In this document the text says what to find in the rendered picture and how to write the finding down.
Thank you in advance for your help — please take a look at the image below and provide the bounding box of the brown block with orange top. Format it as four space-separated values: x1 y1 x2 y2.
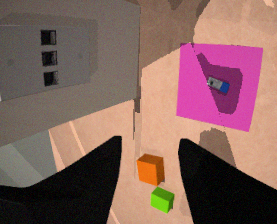
137 153 165 185

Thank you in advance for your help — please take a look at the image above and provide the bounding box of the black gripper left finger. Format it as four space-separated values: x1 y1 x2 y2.
0 136 122 224

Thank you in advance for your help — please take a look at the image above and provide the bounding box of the magenta square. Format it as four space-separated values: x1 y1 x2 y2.
177 43 263 132

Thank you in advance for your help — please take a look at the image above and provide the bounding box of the green block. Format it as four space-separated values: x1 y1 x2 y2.
150 186 174 213

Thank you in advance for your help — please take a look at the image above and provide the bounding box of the dark grey panel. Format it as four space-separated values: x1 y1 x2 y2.
0 0 141 147

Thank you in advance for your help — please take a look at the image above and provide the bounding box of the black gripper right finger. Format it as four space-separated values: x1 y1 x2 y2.
178 137 277 224

